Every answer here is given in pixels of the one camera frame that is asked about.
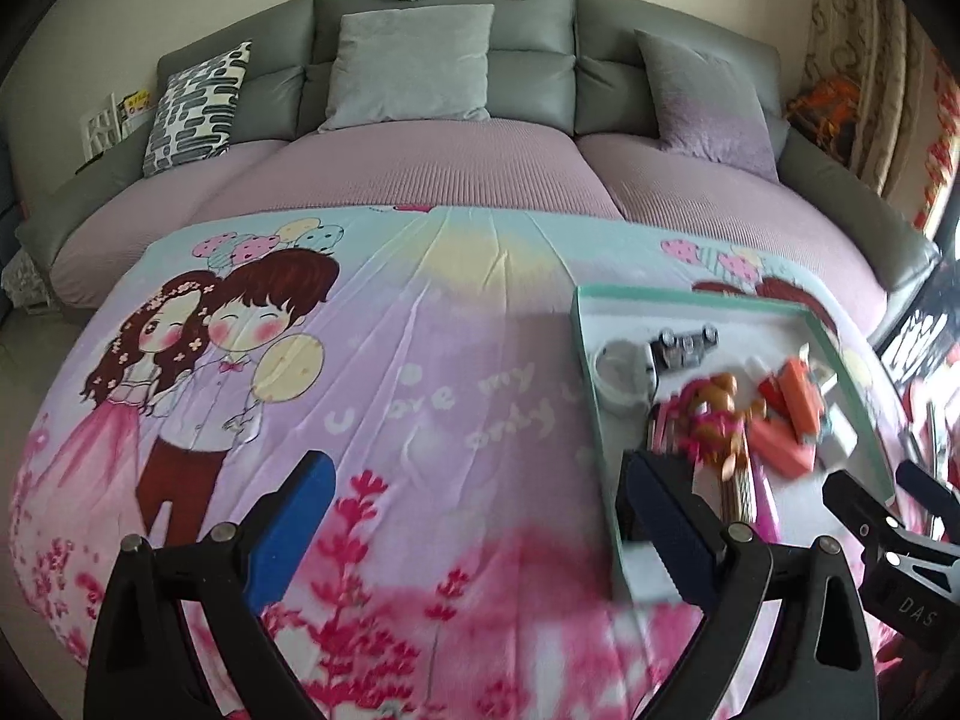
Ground white power adapter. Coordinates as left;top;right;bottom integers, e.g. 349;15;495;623
817;405;859;468

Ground black toy car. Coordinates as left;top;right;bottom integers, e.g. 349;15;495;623
651;323;719;372

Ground brown patterned box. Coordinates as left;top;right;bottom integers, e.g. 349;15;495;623
721;457;758;525

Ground brown puppy toy pink outfit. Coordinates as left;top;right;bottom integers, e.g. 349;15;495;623
647;372;766;479

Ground patterned beige curtain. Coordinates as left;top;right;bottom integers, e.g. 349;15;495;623
800;0;958;238

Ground black white patterned cushion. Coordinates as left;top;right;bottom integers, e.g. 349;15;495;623
142;41;252;177

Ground orange red decoration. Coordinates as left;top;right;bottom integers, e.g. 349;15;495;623
786;75;861;166

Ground pink sofa seat cover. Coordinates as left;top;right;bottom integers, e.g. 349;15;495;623
49;121;892;333

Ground grey sofa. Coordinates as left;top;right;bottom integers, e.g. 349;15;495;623
13;0;944;309

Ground cartoon printed tablecloth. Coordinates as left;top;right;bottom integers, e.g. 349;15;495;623
6;203;925;720

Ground light grey cushion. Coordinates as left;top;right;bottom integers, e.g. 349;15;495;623
322;4;494;132

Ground white round wrist device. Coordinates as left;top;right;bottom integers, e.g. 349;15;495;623
592;338;659;415

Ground purple grey cushion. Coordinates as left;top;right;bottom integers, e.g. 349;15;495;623
636;31;778;182

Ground orange blue toy case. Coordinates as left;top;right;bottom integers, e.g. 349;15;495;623
747;355;838;479

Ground teal rimmed white tray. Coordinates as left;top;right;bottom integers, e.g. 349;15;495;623
571;284;895;605

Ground white papers beside sofa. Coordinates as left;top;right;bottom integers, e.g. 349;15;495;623
80;89;153;161

